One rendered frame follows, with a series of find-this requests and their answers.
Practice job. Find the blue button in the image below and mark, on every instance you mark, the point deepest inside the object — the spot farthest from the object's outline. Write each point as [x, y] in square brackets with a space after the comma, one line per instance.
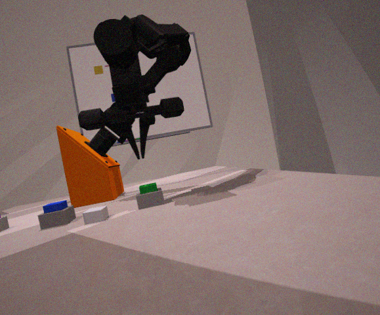
[56, 214]

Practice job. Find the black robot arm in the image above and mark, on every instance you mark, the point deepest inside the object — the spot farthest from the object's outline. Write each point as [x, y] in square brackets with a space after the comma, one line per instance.
[119, 42]

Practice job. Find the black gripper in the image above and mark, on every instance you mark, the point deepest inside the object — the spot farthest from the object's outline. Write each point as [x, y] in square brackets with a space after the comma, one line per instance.
[96, 119]

